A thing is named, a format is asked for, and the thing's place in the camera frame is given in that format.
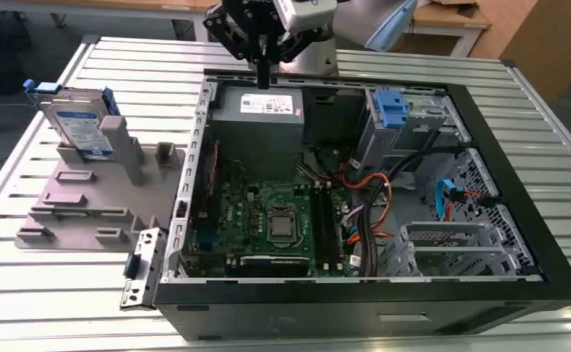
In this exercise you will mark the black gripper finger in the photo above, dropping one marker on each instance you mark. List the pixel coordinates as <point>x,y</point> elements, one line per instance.
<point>310,36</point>
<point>222,29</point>

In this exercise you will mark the grey parts rack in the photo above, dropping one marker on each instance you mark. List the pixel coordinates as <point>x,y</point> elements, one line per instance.
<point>94,205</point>

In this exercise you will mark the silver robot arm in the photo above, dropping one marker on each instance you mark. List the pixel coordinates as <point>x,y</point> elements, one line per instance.
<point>319,55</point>

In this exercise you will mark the green motherboard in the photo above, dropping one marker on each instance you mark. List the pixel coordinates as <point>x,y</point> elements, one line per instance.
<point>241,227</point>

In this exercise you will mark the hard disk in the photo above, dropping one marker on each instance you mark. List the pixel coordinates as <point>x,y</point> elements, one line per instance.
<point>82,132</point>

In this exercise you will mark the silver CPU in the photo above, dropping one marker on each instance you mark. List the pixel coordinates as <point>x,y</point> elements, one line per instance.
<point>281,225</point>

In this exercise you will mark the silver slot bracket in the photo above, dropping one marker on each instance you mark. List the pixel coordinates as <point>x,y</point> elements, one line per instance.
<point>147,271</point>

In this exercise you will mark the black open PC case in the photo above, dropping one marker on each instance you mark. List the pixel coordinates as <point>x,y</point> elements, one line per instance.
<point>314,315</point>

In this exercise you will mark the CPU socket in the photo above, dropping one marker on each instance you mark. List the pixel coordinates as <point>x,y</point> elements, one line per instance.
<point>281,210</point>

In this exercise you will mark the wooden cabinet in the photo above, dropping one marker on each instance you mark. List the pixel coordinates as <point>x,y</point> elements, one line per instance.
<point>535,36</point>

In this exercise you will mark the blue video port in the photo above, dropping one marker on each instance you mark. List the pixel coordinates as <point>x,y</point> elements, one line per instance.
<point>134,267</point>

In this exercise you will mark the silver drive cage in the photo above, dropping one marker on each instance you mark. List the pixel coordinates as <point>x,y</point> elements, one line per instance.
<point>387,146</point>

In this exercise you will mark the black graphics card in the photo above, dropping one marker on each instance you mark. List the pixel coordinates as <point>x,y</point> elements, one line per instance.
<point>275,265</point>

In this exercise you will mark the silver disk bay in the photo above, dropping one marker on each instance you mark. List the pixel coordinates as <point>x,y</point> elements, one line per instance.
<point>461,250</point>

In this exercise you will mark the wooden desk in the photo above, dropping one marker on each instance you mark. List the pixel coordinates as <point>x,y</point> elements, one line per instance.
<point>442,18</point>

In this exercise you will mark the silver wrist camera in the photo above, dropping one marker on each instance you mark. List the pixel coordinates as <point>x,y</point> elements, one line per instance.
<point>310,14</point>

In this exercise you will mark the grey power supply unit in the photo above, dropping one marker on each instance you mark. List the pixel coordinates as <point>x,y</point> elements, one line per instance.
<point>255,146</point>

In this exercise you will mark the black bin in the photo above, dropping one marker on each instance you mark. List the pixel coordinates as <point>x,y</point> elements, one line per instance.
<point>6,55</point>

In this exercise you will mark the black RAM slot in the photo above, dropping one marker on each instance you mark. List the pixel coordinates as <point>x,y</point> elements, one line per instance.
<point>334,223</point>
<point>321,227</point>

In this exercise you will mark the blue drive latch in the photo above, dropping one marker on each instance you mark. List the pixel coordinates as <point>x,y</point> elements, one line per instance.
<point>391,110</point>

